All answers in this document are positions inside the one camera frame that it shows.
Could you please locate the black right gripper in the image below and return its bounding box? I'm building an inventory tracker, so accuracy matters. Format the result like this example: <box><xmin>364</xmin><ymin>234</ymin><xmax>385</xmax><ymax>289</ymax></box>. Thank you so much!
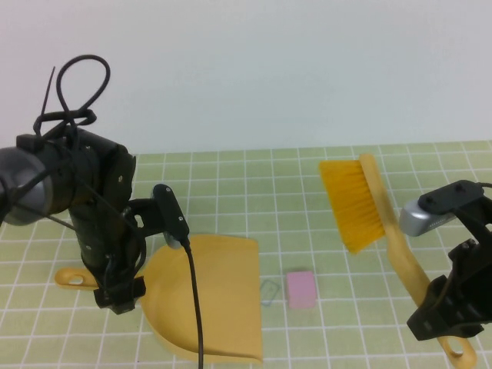
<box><xmin>406</xmin><ymin>238</ymin><xmax>492</xmax><ymax>342</ymax></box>

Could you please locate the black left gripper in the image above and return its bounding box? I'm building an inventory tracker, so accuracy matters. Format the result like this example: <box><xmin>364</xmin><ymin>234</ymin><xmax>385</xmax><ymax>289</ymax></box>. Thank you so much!
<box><xmin>75</xmin><ymin>213</ymin><xmax>149</xmax><ymax>316</ymax></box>

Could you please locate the yellow plastic dustpan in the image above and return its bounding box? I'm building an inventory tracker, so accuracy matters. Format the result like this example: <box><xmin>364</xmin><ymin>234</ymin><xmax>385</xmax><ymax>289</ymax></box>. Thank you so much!
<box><xmin>55</xmin><ymin>233</ymin><xmax>265</xmax><ymax>364</ymax></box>

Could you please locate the small pink cube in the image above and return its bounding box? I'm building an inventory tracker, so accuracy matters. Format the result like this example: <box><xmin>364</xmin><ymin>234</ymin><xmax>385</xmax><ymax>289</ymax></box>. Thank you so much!
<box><xmin>286</xmin><ymin>270</ymin><xmax>319</xmax><ymax>309</ymax></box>

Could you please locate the yellow bristle brush beige handle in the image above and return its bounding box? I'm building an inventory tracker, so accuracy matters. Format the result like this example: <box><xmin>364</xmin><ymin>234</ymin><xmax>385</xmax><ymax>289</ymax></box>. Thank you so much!
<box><xmin>318</xmin><ymin>153</ymin><xmax>477</xmax><ymax>369</ymax></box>

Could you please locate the green checkered tablecloth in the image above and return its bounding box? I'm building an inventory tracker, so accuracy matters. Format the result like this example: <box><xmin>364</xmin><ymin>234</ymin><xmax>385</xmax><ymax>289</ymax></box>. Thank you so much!
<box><xmin>0</xmin><ymin>140</ymin><xmax>492</xmax><ymax>369</ymax></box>

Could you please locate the black zip tie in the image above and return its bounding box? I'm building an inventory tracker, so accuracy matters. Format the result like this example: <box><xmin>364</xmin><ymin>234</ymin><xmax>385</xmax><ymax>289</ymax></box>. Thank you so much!
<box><xmin>39</xmin><ymin>65</ymin><xmax>56</xmax><ymax>116</ymax></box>

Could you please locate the black left camera cable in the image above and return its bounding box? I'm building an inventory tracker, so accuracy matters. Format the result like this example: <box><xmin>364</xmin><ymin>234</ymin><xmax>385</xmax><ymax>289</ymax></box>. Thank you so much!
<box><xmin>178</xmin><ymin>234</ymin><xmax>204</xmax><ymax>369</ymax></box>

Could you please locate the black left camera mount bracket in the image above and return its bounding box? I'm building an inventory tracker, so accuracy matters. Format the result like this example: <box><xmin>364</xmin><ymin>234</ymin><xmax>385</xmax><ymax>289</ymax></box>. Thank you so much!
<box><xmin>122</xmin><ymin>195</ymin><xmax>167</xmax><ymax>240</ymax></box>

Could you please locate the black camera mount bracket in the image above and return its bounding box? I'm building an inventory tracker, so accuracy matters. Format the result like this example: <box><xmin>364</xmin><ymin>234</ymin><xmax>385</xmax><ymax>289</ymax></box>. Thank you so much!
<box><xmin>122</xmin><ymin>195</ymin><xmax>167</xmax><ymax>240</ymax></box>
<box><xmin>453</xmin><ymin>191</ymin><xmax>492</xmax><ymax>247</ymax></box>

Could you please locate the thin grey left arm wire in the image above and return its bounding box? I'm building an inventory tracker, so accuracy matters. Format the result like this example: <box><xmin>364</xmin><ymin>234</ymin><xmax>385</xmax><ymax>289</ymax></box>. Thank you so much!
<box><xmin>48</xmin><ymin>214</ymin><xmax>78</xmax><ymax>232</ymax></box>

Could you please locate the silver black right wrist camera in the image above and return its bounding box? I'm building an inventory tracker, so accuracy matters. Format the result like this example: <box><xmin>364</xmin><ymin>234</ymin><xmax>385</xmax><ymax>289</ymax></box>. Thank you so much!
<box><xmin>398</xmin><ymin>180</ymin><xmax>486</xmax><ymax>238</ymax></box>

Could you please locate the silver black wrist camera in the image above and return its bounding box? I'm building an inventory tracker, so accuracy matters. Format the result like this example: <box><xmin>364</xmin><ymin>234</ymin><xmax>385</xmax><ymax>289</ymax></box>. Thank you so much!
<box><xmin>398</xmin><ymin>180</ymin><xmax>486</xmax><ymax>238</ymax></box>
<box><xmin>152</xmin><ymin>183</ymin><xmax>190</xmax><ymax>250</ymax></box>

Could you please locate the black right camera mount bracket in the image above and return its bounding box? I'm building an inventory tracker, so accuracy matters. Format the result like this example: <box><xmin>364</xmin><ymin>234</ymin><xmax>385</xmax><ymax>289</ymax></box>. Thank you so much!
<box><xmin>453</xmin><ymin>191</ymin><xmax>492</xmax><ymax>247</ymax></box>

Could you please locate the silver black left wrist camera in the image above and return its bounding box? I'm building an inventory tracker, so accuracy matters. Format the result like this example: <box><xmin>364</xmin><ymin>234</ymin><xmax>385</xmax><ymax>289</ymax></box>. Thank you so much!
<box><xmin>152</xmin><ymin>183</ymin><xmax>190</xmax><ymax>250</ymax></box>

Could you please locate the small teal wire clip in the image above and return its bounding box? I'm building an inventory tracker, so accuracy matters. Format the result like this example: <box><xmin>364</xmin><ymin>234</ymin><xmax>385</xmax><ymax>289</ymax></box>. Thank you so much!
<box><xmin>260</xmin><ymin>279</ymin><xmax>280</xmax><ymax>308</ymax></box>

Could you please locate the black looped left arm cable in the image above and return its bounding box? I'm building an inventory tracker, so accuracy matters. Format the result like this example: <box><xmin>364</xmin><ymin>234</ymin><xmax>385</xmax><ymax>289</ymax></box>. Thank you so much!
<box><xmin>33</xmin><ymin>55</ymin><xmax>112</xmax><ymax>135</ymax></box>

